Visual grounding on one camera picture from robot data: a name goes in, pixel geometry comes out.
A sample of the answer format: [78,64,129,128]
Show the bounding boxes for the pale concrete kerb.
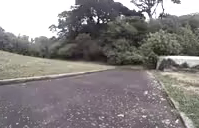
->
[0,66,116,88]
[147,70,197,128]

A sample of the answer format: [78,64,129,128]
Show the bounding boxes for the pale low wall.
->
[155,55,199,71]

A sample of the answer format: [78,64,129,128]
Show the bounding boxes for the dry grass slope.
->
[0,47,116,82]

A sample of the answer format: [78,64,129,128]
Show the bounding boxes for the green grass verge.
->
[152,68,199,128]

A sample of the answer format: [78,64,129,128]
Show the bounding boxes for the dark grey asphalt path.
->
[0,68,187,128]

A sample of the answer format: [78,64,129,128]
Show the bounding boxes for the dense wood of trees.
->
[0,0,199,66]

